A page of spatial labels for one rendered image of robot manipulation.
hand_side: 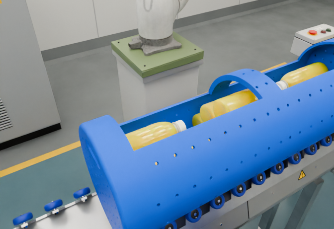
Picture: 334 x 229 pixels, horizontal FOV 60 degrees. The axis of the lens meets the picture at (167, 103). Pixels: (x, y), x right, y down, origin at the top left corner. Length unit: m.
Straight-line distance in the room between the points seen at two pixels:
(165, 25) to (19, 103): 1.39
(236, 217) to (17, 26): 1.70
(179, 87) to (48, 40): 2.39
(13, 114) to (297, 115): 1.98
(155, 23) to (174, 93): 0.34
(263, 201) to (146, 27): 0.80
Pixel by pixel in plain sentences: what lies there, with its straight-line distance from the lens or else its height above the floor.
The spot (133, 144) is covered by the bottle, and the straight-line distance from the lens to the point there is 0.70.
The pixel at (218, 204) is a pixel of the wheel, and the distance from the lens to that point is 0.81.
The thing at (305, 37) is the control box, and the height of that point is 1.10.
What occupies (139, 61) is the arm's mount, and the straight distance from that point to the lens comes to 1.23.
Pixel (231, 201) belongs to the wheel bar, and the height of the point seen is 0.93.
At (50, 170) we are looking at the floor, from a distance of 2.28.
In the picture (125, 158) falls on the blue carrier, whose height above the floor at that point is 1.22.
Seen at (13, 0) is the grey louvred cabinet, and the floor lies 1.08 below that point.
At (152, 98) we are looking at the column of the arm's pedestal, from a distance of 1.31.
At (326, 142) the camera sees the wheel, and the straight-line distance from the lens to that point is 1.08.
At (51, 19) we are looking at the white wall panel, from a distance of 3.47.
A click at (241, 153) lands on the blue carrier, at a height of 1.15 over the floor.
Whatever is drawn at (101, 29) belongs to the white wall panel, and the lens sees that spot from 3.68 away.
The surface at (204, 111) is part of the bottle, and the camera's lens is 0.82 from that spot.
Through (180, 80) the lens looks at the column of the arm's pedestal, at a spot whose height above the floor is 0.90.
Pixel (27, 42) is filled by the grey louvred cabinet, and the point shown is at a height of 0.81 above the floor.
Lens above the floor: 1.63
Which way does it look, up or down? 37 degrees down
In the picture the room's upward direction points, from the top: straight up
